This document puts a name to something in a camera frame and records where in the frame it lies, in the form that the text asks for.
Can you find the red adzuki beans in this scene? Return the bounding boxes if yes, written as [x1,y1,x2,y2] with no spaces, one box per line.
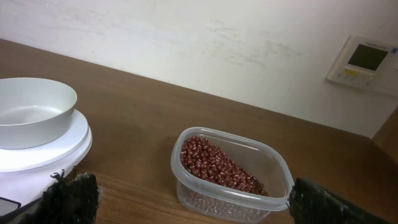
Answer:
[180,136,268,196]

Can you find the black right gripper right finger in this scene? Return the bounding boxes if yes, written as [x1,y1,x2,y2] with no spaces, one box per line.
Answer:
[288,177,389,224]

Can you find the grey round bowl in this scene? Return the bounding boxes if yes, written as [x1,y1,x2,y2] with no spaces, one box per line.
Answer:
[1,78,78,149]

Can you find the white wall control panel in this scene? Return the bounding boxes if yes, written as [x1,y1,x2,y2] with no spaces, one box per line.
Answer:
[326,35,397,97]

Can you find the white digital kitchen scale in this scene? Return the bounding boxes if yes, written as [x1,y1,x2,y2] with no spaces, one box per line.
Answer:
[0,108,93,217]

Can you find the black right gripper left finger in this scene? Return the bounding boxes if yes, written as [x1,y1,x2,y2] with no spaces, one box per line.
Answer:
[20,172,100,224]

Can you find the clear plastic food container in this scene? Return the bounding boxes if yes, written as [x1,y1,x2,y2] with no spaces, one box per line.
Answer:
[170,127,294,223]

